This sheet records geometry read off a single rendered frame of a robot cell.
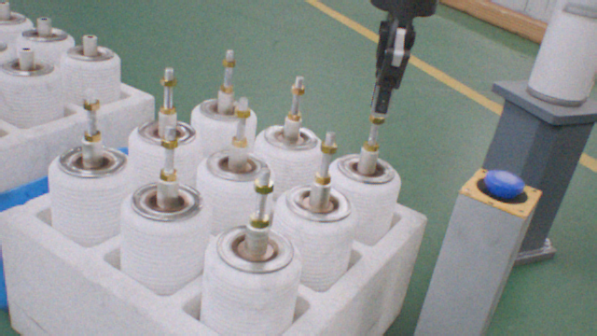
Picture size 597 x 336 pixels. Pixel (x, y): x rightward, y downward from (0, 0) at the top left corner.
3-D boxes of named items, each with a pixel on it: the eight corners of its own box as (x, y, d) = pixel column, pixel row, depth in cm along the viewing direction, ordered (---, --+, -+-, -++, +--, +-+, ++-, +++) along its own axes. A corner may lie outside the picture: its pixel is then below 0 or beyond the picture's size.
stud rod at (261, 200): (250, 234, 56) (258, 167, 52) (260, 234, 56) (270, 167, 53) (252, 241, 55) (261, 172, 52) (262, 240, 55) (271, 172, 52)
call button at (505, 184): (487, 180, 63) (492, 164, 62) (523, 194, 62) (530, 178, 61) (476, 193, 60) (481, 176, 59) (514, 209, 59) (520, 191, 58)
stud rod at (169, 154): (163, 188, 61) (165, 123, 58) (173, 189, 61) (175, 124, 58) (162, 193, 60) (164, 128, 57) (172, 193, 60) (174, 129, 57)
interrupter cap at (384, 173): (368, 154, 79) (369, 149, 79) (406, 180, 74) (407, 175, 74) (325, 162, 75) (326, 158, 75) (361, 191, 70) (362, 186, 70)
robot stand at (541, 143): (501, 215, 120) (550, 78, 106) (555, 257, 109) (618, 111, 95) (446, 225, 114) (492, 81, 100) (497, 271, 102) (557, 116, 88)
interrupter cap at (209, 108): (189, 105, 85) (190, 101, 85) (234, 100, 90) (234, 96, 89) (214, 126, 80) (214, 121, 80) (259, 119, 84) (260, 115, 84)
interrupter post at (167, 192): (157, 198, 62) (158, 171, 61) (179, 199, 63) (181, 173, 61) (154, 210, 60) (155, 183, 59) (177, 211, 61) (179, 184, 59)
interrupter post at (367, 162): (366, 165, 76) (371, 144, 75) (378, 175, 75) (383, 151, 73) (352, 169, 75) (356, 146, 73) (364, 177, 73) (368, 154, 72)
